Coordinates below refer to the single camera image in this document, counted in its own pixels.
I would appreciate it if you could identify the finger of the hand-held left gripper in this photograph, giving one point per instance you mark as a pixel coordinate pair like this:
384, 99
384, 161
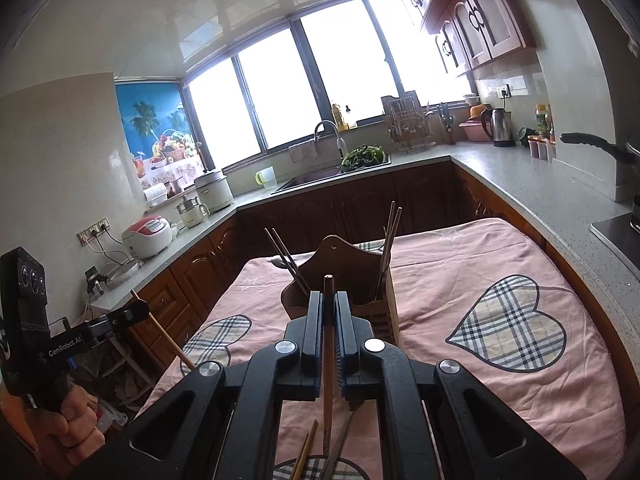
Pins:
131, 312

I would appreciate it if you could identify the orange bowl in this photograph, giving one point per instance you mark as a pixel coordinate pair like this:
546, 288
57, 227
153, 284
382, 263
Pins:
478, 110

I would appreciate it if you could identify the red floral wooden chopstick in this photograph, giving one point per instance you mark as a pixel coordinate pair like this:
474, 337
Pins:
328, 360

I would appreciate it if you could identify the metal dish rack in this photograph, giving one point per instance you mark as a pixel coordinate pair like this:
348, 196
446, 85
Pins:
407, 122

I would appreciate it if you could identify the red and white rice cooker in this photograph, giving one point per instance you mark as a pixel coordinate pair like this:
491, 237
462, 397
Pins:
146, 236

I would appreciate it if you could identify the wooden wall cabinets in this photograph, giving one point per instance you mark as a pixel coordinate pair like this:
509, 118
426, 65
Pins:
475, 20

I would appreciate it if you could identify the seasoning bottles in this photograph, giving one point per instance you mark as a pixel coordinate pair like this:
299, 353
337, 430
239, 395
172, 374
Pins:
542, 120

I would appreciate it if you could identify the steel cooktop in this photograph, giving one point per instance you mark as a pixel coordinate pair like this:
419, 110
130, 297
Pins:
620, 234

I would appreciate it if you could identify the yellow oil bottle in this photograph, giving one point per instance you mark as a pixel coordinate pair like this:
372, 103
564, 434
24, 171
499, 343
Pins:
337, 117

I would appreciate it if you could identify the large white cooker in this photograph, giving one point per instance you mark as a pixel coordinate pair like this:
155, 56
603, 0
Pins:
214, 191

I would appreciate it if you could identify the black charger device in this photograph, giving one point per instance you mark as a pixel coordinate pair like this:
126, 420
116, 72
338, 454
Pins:
95, 281

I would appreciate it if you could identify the curved kitchen faucet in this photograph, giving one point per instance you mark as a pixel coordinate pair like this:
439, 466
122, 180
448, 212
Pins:
327, 126

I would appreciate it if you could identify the tropical beach wall poster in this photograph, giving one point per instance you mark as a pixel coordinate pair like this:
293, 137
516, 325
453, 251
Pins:
145, 125

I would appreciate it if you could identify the metal fork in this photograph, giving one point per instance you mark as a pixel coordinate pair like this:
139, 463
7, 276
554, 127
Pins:
344, 432

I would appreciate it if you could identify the pink basin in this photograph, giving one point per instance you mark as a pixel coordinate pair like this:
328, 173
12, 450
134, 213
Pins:
472, 131

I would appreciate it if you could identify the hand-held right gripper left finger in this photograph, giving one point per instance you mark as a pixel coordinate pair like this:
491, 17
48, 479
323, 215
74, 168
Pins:
315, 332

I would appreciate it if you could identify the pink tablecloth with plaid hearts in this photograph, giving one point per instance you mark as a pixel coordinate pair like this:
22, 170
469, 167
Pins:
475, 400

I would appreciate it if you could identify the wooden utensil holder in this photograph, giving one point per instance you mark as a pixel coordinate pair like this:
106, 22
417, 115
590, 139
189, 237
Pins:
350, 260

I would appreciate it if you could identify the kitchen window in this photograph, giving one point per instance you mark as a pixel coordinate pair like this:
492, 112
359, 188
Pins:
280, 95

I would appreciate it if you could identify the kitchen sink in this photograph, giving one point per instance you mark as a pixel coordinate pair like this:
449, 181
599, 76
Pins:
320, 177

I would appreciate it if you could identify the green mug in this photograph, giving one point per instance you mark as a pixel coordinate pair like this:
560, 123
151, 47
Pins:
523, 136

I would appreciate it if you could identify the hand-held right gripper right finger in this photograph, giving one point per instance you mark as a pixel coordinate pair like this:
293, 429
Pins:
341, 340

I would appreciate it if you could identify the white wall socket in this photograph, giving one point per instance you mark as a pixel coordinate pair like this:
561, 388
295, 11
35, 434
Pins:
504, 91

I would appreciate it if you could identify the white paper towel roll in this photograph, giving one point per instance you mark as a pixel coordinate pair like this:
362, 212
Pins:
155, 194

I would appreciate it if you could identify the wall socket strip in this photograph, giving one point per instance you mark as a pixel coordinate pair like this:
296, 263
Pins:
93, 234

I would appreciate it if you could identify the green vegetables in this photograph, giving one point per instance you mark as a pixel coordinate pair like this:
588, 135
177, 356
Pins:
362, 156

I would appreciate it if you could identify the steel electric kettle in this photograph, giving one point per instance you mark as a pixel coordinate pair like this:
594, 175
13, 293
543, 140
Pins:
501, 127

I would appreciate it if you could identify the person's left hand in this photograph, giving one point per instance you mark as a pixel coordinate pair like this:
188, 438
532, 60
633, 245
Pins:
70, 422

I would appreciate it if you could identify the grey dish cloth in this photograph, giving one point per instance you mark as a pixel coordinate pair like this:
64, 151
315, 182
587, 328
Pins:
302, 151

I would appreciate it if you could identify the metal chopstick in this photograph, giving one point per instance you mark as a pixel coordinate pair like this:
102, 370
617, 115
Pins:
285, 260
295, 262

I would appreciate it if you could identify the knife block with utensils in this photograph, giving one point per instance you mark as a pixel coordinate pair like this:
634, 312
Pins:
446, 124

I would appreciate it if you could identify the row of spice jars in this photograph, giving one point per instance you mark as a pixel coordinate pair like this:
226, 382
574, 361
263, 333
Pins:
542, 148

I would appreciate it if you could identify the small white electric pot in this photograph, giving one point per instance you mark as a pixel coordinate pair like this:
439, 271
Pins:
190, 211

